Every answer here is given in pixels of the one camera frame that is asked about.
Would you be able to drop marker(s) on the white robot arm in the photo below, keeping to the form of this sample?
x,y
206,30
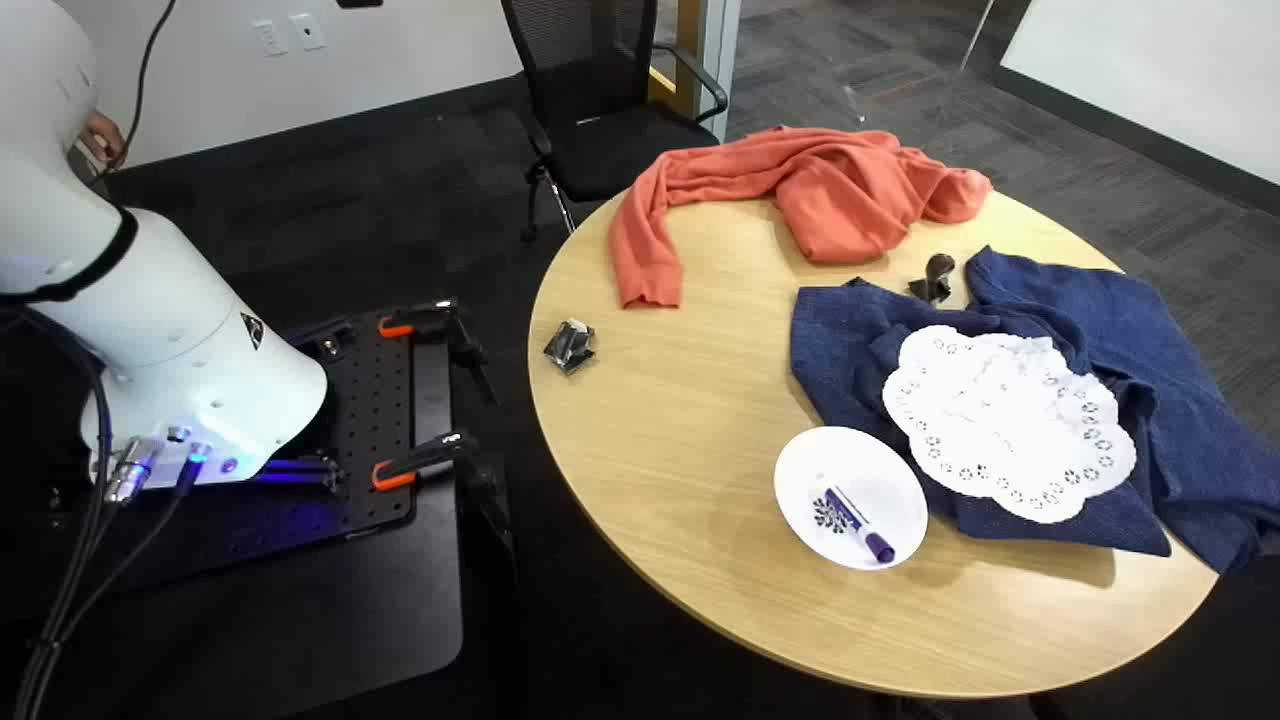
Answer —
x,y
188,370

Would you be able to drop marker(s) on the white wall outlet plate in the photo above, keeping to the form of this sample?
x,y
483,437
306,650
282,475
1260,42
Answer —
x,y
295,33

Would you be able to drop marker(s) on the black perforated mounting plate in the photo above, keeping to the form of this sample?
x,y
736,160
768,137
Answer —
x,y
384,397

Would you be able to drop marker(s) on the small dark object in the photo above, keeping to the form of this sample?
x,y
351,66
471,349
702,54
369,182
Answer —
x,y
932,280

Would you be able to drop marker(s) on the orange cloth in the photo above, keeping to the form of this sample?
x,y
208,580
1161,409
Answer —
x,y
844,196

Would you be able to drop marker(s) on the lower orange black clamp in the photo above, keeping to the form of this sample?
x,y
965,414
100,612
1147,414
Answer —
x,y
409,464

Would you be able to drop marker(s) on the small black binder clip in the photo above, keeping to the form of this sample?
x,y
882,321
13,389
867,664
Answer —
x,y
570,345

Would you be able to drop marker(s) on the white bowl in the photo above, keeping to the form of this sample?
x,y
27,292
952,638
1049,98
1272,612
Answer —
x,y
869,475

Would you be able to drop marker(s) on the purple and white marker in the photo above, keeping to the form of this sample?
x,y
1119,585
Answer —
x,y
839,514

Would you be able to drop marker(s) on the black office chair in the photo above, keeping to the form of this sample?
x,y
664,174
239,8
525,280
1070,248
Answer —
x,y
595,125

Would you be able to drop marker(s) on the orange black clamp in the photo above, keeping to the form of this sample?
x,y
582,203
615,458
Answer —
x,y
409,464
421,321

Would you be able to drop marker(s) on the upper orange black clamp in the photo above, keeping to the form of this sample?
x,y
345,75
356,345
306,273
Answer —
x,y
421,321

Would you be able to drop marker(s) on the white paper doily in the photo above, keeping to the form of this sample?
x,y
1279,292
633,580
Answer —
x,y
1000,418

